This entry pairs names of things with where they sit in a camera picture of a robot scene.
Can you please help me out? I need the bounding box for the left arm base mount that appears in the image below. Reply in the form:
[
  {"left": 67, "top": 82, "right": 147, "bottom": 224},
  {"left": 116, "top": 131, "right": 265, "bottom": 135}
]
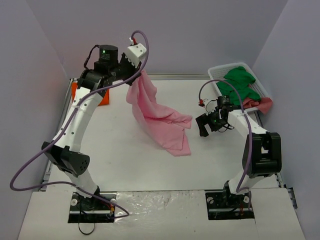
[{"left": 68, "top": 192, "right": 115, "bottom": 224}]

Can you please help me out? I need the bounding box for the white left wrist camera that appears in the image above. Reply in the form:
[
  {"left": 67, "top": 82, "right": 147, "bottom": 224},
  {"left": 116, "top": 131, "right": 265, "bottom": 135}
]
[{"left": 125, "top": 43, "right": 147, "bottom": 68}]

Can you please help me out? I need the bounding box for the white plastic basket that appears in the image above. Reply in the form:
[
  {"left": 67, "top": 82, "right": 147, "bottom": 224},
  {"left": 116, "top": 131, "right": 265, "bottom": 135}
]
[{"left": 207, "top": 62, "right": 273, "bottom": 114}]

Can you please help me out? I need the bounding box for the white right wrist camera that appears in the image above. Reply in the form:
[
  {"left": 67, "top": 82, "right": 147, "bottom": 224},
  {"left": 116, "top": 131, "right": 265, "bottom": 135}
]
[{"left": 198, "top": 98, "right": 218, "bottom": 116}]

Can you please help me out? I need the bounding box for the dark pink t shirt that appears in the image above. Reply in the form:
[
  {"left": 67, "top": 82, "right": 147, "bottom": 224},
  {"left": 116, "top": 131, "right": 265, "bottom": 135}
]
[{"left": 243, "top": 97, "right": 273, "bottom": 115}]

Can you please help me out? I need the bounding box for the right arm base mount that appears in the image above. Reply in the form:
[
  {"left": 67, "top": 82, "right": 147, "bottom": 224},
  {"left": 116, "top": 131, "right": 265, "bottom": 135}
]
[{"left": 205, "top": 190, "right": 255, "bottom": 221}]

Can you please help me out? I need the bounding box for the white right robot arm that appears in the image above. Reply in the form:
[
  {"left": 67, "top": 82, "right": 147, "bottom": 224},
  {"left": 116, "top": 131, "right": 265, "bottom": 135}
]
[{"left": 195, "top": 95, "right": 282, "bottom": 207}]

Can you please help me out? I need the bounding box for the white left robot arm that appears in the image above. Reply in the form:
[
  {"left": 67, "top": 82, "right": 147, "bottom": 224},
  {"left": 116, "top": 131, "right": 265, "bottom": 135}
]
[{"left": 41, "top": 43, "right": 147, "bottom": 209}]

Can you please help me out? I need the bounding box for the green t shirt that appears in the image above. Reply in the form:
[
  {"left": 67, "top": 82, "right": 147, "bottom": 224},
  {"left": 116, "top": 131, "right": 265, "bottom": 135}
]
[{"left": 216, "top": 66, "right": 261, "bottom": 106}]

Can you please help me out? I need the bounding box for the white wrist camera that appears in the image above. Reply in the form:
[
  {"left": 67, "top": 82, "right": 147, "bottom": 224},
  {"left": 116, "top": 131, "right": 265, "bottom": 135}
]
[
  {"left": 125, "top": 43, "right": 147, "bottom": 68},
  {"left": 198, "top": 98, "right": 218, "bottom": 116}
]

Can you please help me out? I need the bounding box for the folded orange t shirt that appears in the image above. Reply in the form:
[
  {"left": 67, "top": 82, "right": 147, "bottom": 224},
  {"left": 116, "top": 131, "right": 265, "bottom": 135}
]
[{"left": 71, "top": 82, "right": 110, "bottom": 106}]

